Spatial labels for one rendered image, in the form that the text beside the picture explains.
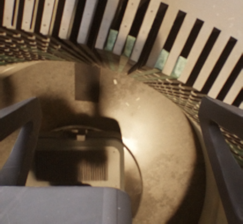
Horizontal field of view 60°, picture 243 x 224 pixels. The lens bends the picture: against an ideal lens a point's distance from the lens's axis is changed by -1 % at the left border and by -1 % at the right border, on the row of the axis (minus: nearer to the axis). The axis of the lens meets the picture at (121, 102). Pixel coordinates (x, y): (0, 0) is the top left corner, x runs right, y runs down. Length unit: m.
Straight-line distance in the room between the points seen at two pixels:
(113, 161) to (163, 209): 0.63
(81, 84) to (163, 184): 0.83
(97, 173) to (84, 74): 0.54
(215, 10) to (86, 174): 0.97
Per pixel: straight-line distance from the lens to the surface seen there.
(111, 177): 1.13
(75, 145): 1.09
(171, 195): 1.55
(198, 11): 0.30
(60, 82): 1.36
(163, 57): 0.27
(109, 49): 0.26
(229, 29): 0.31
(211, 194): 1.52
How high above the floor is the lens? 1.31
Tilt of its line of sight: 84 degrees down
